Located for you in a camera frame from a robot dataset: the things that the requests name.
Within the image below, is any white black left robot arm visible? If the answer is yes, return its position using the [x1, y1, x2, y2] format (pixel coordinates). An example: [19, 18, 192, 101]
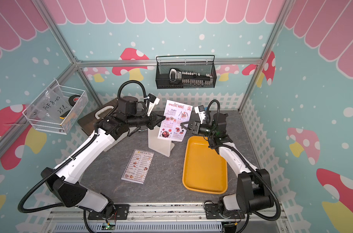
[17, 80, 165, 220]

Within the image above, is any restaurant special menu sheet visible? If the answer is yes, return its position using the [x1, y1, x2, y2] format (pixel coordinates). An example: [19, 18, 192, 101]
[158, 100, 193, 142]

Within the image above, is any black tape roll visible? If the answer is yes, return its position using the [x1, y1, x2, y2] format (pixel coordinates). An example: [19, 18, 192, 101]
[68, 95, 81, 107]

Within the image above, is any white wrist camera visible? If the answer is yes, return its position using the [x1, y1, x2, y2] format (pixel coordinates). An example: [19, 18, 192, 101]
[147, 94, 160, 116]
[194, 105, 206, 124]

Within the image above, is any dim sum inn menu sheet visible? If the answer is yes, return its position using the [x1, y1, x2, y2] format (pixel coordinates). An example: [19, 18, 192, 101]
[121, 150, 154, 184]

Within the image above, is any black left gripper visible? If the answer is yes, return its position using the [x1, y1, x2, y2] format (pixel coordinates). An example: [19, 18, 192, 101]
[127, 110, 166, 130]

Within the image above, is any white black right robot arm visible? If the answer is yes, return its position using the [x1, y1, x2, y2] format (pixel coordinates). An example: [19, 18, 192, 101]
[181, 100, 281, 221]

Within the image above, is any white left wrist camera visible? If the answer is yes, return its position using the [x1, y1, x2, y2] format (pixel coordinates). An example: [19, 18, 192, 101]
[147, 94, 160, 116]

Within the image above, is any clear acrylic menu holder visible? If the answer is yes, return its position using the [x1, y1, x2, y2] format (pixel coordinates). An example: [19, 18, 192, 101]
[147, 126, 175, 157]

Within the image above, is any clear wall bin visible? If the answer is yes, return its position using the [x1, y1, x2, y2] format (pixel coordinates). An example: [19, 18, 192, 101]
[23, 80, 89, 135]

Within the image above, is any black wire mesh basket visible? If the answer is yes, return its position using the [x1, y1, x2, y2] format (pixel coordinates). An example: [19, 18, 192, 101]
[156, 55, 217, 89]

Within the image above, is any yellow black utility knife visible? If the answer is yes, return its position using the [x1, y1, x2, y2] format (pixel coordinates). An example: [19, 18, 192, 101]
[60, 110, 71, 119]

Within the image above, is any black socket set rail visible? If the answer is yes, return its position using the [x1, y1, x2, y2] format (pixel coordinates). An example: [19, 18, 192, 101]
[169, 69, 214, 86]

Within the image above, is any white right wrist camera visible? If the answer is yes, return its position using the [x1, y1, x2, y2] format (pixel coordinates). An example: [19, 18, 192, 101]
[194, 105, 206, 124]

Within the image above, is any yellow plastic tray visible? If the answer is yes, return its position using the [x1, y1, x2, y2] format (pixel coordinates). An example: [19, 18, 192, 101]
[182, 136, 228, 195]

